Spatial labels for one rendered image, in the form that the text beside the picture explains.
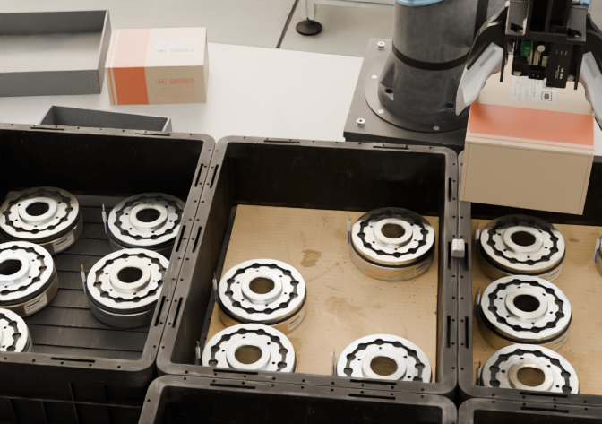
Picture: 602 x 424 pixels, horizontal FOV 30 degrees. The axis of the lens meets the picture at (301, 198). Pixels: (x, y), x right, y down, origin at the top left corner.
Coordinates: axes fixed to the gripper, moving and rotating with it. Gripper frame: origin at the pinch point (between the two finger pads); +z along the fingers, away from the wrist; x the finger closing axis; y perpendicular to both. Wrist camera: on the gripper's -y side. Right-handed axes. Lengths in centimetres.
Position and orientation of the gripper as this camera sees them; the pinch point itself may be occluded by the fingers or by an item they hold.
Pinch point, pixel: (529, 117)
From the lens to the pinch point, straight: 116.1
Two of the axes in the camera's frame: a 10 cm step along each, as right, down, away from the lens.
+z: 0.1, 7.7, 6.4
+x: 9.8, 1.2, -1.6
